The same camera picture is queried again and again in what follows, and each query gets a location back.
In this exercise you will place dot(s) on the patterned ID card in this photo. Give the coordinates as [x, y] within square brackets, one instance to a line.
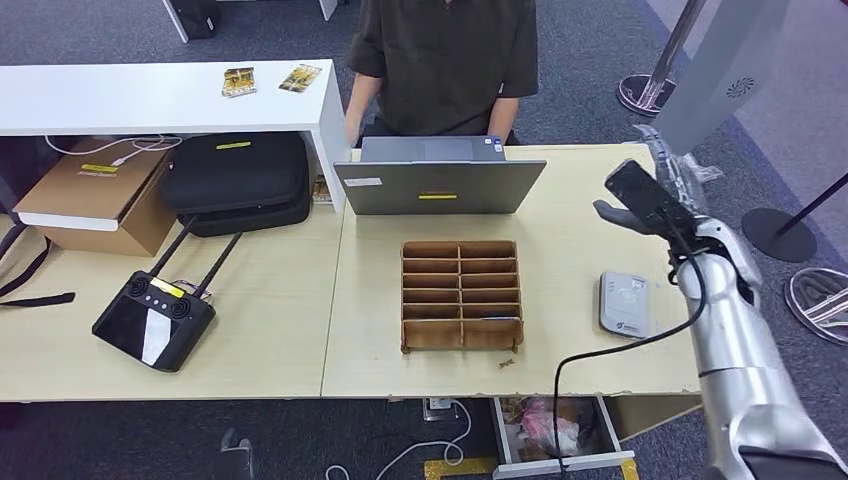
[300, 78]

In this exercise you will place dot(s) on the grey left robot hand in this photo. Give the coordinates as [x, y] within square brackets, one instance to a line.
[237, 460]

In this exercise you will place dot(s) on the floor power socket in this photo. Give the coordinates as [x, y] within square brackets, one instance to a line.
[438, 409]

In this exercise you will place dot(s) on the black box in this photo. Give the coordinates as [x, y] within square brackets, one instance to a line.
[195, 20]

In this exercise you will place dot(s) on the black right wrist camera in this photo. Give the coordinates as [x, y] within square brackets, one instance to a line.
[642, 192]

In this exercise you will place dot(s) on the grey kiosk panel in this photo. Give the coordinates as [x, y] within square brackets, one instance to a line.
[722, 79]

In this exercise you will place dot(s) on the grey card reader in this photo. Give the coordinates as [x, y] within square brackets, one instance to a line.
[624, 305]

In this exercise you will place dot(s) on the plastic wrapped disc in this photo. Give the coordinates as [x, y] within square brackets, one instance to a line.
[821, 305]

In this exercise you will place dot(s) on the chrome stanchion post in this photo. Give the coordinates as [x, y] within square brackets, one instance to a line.
[646, 93]

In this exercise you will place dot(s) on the white desk shelf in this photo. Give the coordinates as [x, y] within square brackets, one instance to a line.
[152, 99]

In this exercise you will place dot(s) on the small patterned box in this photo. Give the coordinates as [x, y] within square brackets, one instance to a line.
[321, 192]

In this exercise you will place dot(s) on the grey laptop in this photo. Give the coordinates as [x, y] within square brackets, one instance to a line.
[437, 185]

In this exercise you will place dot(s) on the person's right forearm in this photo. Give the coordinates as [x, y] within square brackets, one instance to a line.
[361, 106]

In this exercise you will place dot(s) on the person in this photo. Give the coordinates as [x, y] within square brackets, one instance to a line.
[450, 66]

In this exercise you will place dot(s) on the dark card in organizer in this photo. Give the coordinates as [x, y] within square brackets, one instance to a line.
[500, 317]

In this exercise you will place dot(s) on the brown cardboard box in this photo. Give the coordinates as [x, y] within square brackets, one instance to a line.
[86, 199]

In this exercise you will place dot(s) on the patterned card stack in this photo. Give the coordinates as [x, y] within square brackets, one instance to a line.
[238, 83]

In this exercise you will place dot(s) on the black remote controller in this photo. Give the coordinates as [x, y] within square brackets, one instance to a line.
[152, 324]

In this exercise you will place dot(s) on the black zip case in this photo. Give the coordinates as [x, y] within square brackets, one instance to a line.
[235, 175]

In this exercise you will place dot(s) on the person's left forearm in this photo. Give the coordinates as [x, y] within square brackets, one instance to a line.
[503, 122]

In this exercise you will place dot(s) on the white drawer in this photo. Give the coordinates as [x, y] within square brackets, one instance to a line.
[517, 430]

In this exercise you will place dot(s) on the wooden card organizer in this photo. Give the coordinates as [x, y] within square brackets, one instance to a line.
[458, 328]

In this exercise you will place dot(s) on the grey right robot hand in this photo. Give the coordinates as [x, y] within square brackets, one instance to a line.
[619, 215]

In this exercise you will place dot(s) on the clear plastic bag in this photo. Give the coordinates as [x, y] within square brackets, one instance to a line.
[709, 175]

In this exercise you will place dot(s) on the small wood chip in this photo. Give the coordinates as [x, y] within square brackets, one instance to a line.
[507, 363]

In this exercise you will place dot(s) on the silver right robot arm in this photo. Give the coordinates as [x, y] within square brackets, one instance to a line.
[735, 344]

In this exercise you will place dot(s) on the yellow floor tape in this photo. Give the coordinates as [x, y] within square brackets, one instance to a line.
[457, 469]

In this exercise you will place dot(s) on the pink plastic bag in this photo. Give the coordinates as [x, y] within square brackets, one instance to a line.
[543, 427]

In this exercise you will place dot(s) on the black stand with round base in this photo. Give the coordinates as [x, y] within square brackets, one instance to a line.
[775, 235]

